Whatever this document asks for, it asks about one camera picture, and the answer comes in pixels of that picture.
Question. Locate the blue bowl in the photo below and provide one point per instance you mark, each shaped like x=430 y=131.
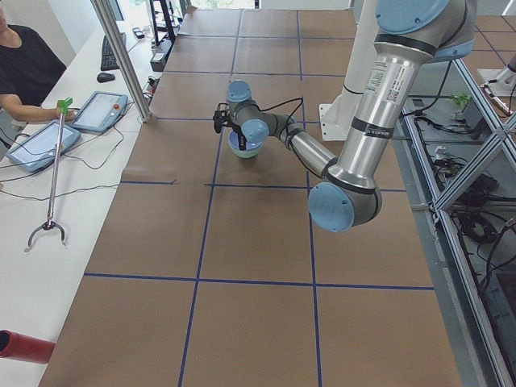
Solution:
x=233 y=142

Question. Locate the near teach pendant tablet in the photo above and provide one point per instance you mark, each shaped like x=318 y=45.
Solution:
x=37 y=151

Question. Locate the person in black shirt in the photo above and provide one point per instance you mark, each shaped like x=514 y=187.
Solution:
x=29 y=71

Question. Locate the aluminium frame post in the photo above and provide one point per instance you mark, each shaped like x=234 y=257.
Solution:
x=110 y=27

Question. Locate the teach pendant tablet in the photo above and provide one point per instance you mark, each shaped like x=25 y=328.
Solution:
x=37 y=151
x=100 y=112

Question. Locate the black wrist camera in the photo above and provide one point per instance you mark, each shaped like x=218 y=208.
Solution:
x=221 y=117

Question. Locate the white pedestal column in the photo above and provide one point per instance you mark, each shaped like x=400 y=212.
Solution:
x=336 y=118

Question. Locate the green bowl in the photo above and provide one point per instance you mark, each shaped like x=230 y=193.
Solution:
x=246 y=154

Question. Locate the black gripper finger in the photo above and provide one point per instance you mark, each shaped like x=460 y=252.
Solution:
x=242 y=142

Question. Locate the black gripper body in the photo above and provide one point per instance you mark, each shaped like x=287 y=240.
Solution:
x=237 y=130

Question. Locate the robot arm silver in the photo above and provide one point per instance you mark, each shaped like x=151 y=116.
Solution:
x=411 y=34

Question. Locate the black keyboard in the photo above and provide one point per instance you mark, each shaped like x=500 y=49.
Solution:
x=108 y=59

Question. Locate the reacher grabber tool green handle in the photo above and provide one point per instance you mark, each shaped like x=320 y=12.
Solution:
x=63 y=106

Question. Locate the black computer mouse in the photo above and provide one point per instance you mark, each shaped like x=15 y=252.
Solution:
x=104 y=77

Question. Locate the far teach pendant tablet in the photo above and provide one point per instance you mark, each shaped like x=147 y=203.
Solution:
x=100 y=112

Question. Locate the red cylinder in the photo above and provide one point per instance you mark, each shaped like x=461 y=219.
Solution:
x=20 y=347

